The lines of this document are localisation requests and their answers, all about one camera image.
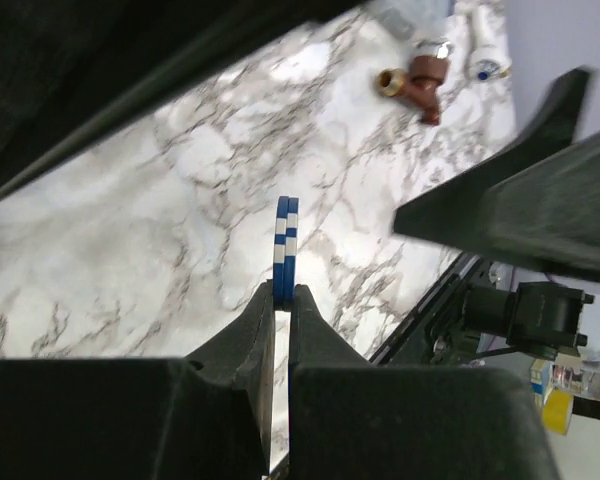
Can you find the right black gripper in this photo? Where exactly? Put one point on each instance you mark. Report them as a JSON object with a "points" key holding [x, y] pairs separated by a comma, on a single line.
{"points": [[535, 205]]}

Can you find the copper pipe fitting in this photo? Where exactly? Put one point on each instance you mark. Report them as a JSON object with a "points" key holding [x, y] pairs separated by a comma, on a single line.
{"points": [[417, 85]]}

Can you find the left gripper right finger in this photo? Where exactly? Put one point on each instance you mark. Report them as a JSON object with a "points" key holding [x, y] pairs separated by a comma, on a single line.
{"points": [[350, 419]]}

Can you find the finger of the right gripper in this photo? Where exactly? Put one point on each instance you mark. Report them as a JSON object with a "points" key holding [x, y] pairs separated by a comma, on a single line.
{"points": [[553, 126]]}

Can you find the black poker set case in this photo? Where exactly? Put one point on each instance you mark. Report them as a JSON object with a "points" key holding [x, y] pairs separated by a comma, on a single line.
{"points": [[74, 72]]}

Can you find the black mounting rail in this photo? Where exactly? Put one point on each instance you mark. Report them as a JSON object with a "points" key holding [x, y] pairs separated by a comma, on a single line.
{"points": [[412, 341]]}

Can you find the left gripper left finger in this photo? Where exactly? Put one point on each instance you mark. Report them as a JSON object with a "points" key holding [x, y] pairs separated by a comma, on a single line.
{"points": [[206, 415]]}

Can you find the white plastic tube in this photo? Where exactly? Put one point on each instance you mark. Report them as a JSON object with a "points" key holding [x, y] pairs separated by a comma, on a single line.
{"points": [[487, 61]]}

